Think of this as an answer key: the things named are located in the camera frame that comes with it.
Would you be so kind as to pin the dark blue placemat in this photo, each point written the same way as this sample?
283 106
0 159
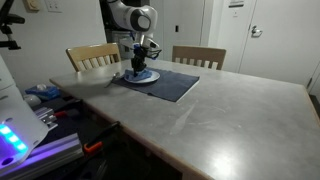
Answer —
173 86

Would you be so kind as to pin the white round plate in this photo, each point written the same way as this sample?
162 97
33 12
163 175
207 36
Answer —
155 77

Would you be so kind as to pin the aluminium extrusion rail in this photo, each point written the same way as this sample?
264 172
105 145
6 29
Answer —
56 150

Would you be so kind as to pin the beige round thermostat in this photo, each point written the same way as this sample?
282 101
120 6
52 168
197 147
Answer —
32 4

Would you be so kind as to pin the light wooden slat-back chair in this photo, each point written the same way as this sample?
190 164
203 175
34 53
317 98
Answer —
200 52
90 51

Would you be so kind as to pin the white rounded object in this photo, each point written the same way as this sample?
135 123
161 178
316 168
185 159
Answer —
31 100

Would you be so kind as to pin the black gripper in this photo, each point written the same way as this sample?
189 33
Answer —
139 56

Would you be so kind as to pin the small black door latch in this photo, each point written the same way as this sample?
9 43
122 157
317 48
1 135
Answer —
177 28

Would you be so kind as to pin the black camera on mount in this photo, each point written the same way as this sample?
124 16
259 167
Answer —
11 19

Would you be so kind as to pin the silver metal bracket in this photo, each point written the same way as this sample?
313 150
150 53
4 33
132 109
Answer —
46 118

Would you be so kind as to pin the blue tissue box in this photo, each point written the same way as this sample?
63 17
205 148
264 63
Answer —
46 92

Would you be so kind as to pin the black clamp orange-red grip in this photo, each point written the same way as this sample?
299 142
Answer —
61 113
100 135

